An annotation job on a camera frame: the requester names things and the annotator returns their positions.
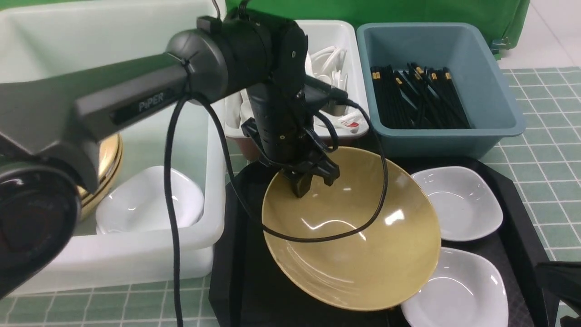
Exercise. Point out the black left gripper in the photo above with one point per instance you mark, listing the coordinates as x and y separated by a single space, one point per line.
283 128

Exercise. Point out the tan noodle bowl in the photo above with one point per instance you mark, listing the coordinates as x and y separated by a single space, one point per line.
375 269

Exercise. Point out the white square dish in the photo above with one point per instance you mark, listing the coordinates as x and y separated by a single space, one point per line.
465 290
466 207

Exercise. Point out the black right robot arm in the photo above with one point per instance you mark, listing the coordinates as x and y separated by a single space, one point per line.
562 279

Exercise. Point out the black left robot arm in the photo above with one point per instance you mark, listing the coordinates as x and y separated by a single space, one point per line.
51 129

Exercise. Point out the top stacked tan bowl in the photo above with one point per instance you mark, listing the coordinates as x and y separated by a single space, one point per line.
108 153

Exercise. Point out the stacked tan bowl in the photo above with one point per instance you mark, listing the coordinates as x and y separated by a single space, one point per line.
108 153
110 160
91 201

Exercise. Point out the middle stacked tan bowl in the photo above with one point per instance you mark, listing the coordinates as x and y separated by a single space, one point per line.
110 160

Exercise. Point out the bottom stacked tan bowl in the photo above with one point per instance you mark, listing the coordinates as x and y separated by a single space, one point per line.
91 201

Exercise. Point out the white spoon with red label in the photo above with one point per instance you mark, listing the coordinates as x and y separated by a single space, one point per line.
352 122

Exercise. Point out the white spoon bin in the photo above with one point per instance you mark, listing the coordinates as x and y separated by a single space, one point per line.
333 57

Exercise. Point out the bundle of black chopsticks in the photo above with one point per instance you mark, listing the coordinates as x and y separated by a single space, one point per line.
418 98

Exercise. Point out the black serving tray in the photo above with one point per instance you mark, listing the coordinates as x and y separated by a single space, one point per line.
247 289

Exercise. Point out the white dish in tub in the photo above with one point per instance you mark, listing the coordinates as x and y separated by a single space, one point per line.
139 204

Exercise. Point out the blue-grey chopstick bin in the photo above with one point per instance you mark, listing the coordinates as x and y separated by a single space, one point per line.
490 105

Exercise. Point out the green tiled table mat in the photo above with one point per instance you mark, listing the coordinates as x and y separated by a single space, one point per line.
544 163

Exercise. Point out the green backdrop cloth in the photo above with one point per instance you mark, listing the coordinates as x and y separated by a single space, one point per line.
500 21

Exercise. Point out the large white plastic tub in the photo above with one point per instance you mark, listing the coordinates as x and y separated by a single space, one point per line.
47 40

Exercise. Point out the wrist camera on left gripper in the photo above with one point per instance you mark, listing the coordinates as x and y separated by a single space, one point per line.
320 95

